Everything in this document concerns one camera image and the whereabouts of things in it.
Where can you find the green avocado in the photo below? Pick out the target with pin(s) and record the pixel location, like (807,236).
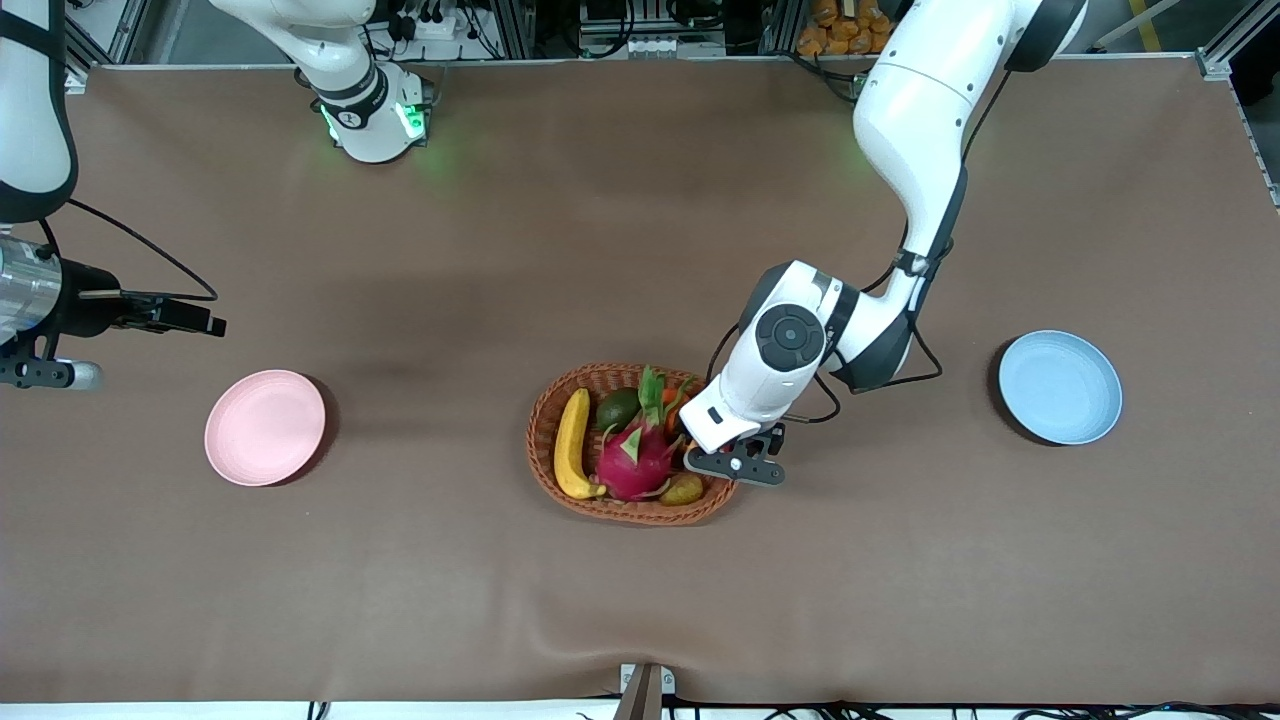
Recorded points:
(617,410)

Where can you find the brown tablecloth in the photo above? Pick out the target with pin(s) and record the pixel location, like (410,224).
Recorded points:
(500,250)

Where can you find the light blue plate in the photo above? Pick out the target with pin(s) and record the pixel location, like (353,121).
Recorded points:
(1060,388)

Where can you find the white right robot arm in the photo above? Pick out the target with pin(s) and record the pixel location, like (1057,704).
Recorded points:
(30,120)

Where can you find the brown wicker basket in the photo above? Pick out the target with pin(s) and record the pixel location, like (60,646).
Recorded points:
(545,440)

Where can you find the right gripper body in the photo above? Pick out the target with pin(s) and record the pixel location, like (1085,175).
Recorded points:
(88,305)

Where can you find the grey electronics box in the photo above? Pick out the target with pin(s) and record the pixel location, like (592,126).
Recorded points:
(650,45)

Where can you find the pile of orange objects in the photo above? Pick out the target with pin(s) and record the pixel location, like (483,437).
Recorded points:
(840,30)

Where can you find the white power strip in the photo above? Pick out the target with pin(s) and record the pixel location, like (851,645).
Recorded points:
(435,25)

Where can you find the yellow banana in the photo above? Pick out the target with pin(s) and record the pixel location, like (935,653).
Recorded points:
(572,440)

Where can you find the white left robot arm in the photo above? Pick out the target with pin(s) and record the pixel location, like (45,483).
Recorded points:
(920,110)

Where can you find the aluminium frame profile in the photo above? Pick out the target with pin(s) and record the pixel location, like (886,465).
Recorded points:
(125,30)
(1230,55)

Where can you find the pink plate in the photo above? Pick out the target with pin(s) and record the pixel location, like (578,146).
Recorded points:
(265,428)

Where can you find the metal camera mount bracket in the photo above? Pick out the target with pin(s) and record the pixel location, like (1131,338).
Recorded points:
(640,695)

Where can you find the orange tangerine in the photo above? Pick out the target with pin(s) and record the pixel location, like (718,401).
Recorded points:
(672,400)

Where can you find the pink dragon fruit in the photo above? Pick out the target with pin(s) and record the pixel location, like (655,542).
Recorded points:
(635,462)

